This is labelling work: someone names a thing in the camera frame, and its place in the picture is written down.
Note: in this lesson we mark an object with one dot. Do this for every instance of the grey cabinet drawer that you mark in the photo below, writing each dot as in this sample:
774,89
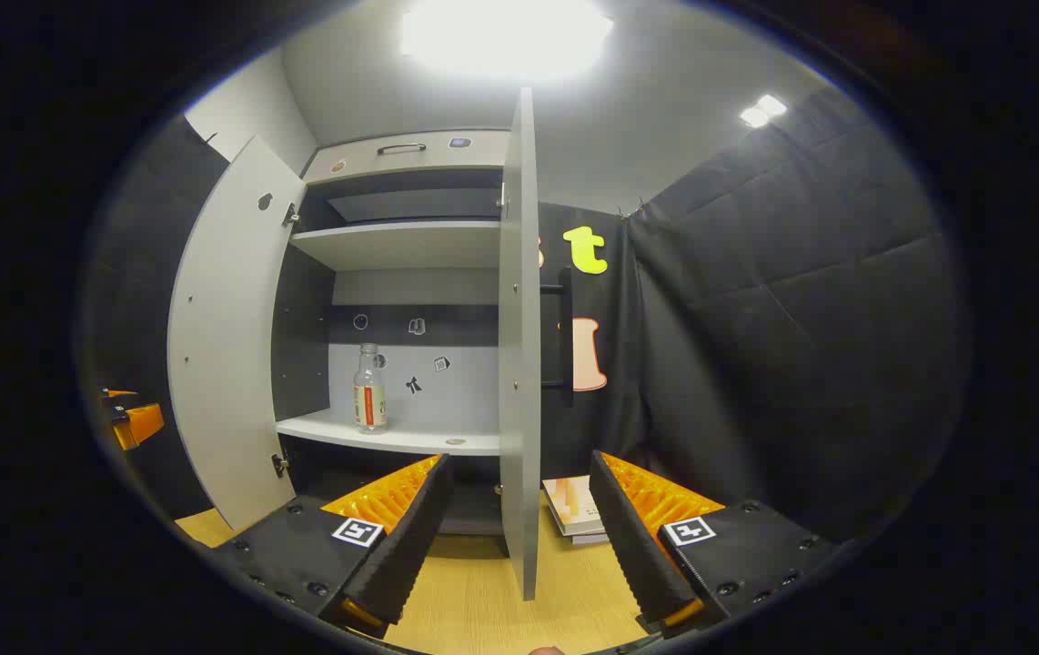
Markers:
428,159

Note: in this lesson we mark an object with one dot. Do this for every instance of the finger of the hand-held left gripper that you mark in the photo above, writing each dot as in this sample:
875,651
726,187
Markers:
142,423

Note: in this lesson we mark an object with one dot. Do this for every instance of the black backdrop cloth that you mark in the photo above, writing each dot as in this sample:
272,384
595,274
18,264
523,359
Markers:
801,318

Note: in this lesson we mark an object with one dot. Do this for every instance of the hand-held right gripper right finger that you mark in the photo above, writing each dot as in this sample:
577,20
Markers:
633,546

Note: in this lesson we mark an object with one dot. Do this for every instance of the small ceiling light panel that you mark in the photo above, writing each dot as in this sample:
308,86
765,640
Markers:
761,111

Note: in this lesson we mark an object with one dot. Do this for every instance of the beige cover book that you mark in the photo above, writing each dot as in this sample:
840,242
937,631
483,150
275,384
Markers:
574,505

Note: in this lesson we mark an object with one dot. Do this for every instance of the clear plastic bottle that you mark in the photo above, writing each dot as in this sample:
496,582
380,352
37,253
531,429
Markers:
369,400

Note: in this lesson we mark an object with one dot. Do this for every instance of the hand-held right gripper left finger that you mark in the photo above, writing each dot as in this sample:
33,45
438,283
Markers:
410,546

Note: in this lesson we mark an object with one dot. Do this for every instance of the large ceiling light panel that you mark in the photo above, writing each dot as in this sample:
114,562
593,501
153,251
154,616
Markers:
506,32

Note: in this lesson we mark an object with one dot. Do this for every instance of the grey cabinet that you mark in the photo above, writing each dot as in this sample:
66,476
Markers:
392,246

